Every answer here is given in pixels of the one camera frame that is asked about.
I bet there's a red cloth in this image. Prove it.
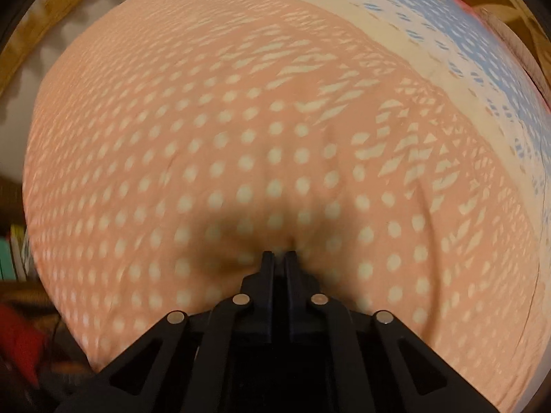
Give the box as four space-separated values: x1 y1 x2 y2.
0 302 49 388

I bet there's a row of books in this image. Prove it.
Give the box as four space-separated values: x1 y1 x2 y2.
0 223 33 284

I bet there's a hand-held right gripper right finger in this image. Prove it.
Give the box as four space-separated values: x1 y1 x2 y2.
284 251 500 413

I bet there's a polka dot bed sheet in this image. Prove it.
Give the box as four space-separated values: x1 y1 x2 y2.
21 0 551 413

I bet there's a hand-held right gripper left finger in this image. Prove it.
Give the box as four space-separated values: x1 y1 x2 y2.
56 252 275 413

